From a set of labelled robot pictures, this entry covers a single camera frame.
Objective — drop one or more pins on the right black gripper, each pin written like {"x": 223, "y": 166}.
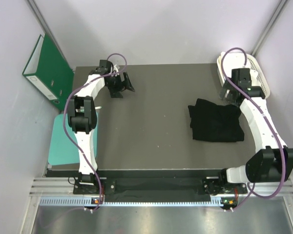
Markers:
{"x": 227, "y": 87}

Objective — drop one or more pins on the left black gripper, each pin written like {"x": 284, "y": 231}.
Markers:
{"x": 115, "y": 92}

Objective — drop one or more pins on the black t-shirt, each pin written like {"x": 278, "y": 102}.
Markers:
{"x": 215, "y": 123}

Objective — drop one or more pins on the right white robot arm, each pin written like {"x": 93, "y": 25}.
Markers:
{"x": 273, "y": 159}

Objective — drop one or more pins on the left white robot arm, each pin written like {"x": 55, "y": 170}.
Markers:
{"x": 82, "y": 119}

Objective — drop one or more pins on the white t-shirt in basket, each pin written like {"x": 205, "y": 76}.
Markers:
{"x": 231, "y": 61}

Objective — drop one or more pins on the white plastic basket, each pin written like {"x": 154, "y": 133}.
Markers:
{"x": 257, "y": 76}

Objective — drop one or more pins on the teal cutting board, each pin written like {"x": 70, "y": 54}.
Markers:
{"x": 62, "y": 151}

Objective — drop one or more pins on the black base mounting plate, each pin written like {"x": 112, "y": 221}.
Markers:
{"x": 151, "y": 188}

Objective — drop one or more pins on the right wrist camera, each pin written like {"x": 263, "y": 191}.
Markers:
{"x": 241, "y": 77}

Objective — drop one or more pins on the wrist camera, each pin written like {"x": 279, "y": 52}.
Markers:
{"x": 106, "y": 67}
{"x": 241, "y": 77}

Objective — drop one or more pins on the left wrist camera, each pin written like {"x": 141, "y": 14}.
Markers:
{"x": 106, "y": 67}

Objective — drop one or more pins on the green ring binder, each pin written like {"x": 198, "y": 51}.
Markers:
{"x": 49, "y": 72}

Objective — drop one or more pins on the aluminium frame rail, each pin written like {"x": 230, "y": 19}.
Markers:
{"x": 61, "y": 186}

